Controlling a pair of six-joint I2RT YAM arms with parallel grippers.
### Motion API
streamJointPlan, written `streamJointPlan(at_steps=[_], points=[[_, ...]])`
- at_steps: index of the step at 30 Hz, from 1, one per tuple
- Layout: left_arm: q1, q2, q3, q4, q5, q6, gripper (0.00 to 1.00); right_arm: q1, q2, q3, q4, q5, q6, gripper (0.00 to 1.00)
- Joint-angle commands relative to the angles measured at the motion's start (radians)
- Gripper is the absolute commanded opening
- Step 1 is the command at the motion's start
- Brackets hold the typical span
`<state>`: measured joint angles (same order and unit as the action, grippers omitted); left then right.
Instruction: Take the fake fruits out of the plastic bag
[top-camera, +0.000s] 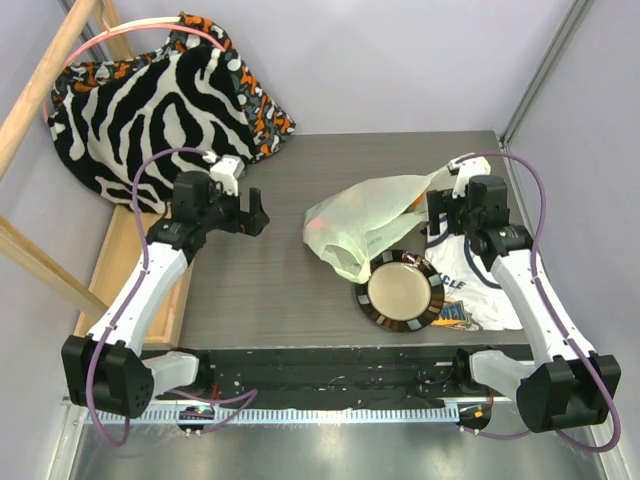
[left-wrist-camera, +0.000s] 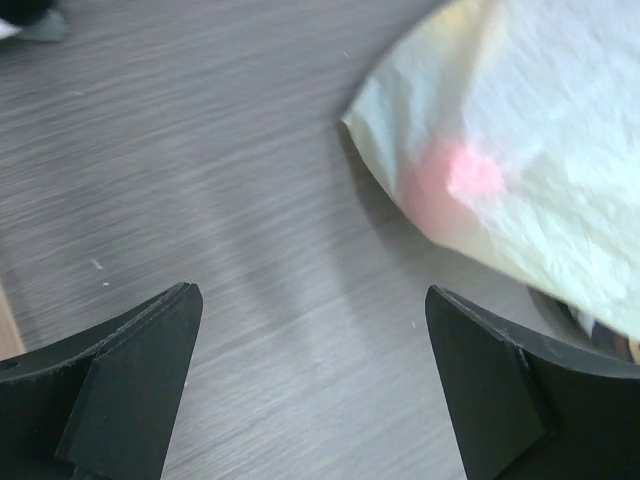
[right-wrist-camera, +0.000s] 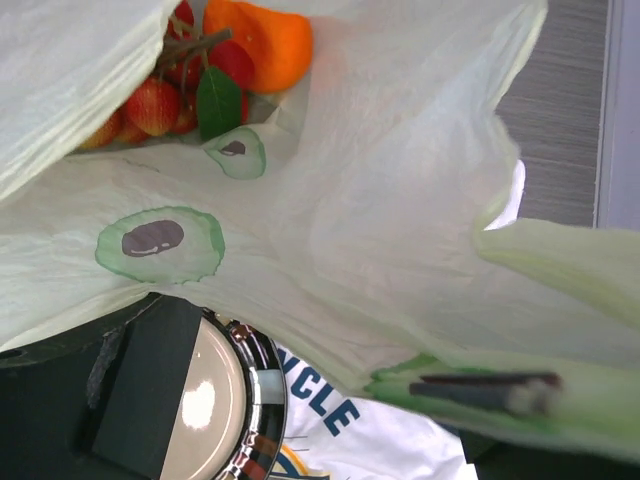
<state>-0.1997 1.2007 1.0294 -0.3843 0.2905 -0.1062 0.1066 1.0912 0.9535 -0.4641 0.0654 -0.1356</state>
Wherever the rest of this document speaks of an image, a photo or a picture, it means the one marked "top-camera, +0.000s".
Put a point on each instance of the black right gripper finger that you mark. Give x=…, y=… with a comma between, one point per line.
x=435, y=202
x=438, y=231

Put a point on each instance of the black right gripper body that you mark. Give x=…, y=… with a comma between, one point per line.
x=447, y=215

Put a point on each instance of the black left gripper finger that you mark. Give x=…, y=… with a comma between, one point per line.
x=255, y=201
x=254, y=223

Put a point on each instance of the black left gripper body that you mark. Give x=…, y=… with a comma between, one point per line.
x=223, y=210

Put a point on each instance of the translucent yellow-green plastic bag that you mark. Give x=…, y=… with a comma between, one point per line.
x=352, y=227

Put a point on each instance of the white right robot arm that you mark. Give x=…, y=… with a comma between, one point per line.
x=569, y=385

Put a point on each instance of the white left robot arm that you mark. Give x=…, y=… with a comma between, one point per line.
x=104, y=369

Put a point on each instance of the brown patterned ceramic plate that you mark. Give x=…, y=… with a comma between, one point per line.
x=404, y=293

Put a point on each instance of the white printed t-shirt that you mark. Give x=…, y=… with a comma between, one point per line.
x=474, y=301

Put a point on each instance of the orange grey patterned fabric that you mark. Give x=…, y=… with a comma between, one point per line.
x=269, y=125

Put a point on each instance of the zebra pattern blanket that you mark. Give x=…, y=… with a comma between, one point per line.
x=103, y=129

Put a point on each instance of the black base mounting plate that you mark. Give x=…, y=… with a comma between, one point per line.
x=337, y=378

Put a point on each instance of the pink hoop tube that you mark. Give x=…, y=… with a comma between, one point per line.
x=165, y=23

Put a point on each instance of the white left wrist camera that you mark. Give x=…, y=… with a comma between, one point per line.
x=226, y=171

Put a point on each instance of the wooden frame rack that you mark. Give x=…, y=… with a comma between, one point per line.
x=117, y=250

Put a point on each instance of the aluminium slotted rail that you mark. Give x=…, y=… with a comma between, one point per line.
x=194, y=414

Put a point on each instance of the aluminium corner post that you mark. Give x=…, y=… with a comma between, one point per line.
x=568, y=27

